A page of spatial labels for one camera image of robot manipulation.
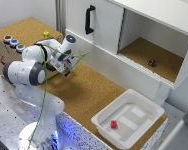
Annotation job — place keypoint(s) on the white cabinet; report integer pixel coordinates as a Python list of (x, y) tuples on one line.
[(150, 36)]

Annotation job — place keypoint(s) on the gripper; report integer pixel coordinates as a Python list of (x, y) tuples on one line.
[(64, 62)]

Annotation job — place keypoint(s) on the white plastic box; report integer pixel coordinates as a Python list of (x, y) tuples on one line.
[(129, 118)]

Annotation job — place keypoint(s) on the pink block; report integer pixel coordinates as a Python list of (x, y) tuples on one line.
[(113, 124)]

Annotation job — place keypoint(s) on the green button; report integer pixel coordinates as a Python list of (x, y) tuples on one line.
[(20, 47)]

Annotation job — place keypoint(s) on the blue button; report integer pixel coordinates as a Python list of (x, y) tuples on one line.
[(14, 42)]

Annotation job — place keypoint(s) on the yellow block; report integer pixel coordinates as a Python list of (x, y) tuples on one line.
[(46, 34)]

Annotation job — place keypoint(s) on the purple block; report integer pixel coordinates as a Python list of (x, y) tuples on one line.
[(152, 62)]

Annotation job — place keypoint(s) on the red button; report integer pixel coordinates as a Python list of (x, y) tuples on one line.
[(7, 38)]

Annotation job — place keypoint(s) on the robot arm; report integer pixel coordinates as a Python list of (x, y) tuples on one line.
[(25, 71)]

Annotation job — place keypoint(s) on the white sliding door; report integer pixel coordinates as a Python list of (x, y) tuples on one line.
[(95, 23)]

